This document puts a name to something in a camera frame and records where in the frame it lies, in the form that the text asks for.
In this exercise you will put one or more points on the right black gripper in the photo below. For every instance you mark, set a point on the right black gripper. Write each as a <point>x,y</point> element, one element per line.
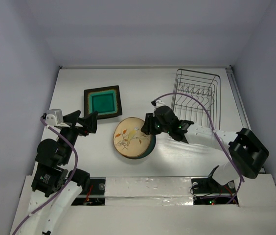
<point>151,123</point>

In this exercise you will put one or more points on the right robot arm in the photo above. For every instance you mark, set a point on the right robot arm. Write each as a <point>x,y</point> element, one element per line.
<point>219,140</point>

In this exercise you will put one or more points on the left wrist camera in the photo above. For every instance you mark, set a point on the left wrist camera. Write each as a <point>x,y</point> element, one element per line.
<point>53,117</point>

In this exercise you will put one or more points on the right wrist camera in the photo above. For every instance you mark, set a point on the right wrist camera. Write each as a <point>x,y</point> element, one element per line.
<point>157,103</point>

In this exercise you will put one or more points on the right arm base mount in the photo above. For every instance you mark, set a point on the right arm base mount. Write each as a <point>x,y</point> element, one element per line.
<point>207,186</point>

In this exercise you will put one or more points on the tan round plate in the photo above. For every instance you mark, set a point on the tan round plate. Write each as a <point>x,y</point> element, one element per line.
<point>128,139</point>

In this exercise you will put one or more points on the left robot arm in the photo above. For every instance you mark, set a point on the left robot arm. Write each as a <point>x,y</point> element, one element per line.
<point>57,180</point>

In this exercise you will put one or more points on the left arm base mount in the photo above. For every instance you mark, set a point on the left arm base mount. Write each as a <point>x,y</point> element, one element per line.
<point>98,187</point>

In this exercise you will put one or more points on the wire dish rack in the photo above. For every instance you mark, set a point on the wire dish rack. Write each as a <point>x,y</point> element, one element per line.
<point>197,95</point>

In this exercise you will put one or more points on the teal square plate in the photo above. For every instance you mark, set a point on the teal square plate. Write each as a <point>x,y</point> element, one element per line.
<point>105,100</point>

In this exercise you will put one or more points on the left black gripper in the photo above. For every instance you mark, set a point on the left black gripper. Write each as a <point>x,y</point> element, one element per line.
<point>89,122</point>

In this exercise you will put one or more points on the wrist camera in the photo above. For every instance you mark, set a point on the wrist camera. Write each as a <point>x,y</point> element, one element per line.
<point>157,103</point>
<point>53,117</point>

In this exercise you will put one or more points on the dark patterned round plate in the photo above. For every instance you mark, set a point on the dark patterned round plate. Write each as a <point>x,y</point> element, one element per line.
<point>150,147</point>

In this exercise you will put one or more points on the metal rail on right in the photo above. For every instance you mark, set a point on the metal rail on right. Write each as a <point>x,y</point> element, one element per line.
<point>245,115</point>

